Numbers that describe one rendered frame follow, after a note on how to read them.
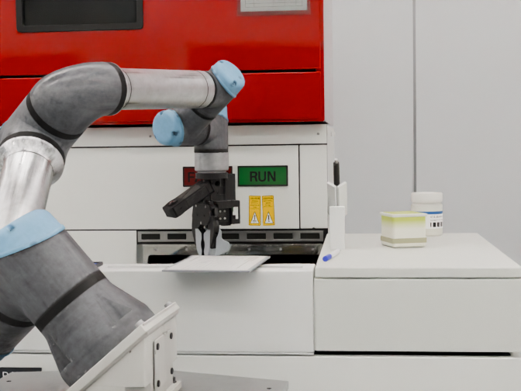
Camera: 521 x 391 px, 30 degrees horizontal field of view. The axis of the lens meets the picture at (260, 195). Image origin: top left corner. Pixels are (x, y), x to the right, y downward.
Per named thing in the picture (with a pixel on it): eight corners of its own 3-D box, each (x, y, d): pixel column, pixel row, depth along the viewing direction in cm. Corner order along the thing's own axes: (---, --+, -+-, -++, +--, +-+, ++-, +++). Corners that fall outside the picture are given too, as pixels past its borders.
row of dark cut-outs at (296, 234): (138, 241, 231) (138, 231, 231) (323, 240, 227) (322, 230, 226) (137, 241, 230) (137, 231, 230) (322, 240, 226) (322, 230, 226)
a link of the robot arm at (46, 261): (64, 291, 127) (-2, 212, 127) (13, 344, 133) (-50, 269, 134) (115, 258, 137) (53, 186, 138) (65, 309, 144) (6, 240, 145)
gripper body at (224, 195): (241, 226, 215) (239, 172, 214) (208, 229, 210) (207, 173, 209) (222, 224, 221) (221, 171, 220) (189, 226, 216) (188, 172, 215)
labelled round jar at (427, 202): (410, 233, 223) (409, 192, 222) (441, 233, 222) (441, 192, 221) (412, 236, 216) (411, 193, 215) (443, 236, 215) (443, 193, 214)
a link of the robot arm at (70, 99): (51, 39, 161) (230, 50, 201) (18, 82, 167) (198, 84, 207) (84, 94, 158) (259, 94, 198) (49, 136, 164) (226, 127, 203)
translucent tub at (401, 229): (379, 244, 199) (379, 211, 199) (414, 243, 201) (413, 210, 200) (391, 248, 192) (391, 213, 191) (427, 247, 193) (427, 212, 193)
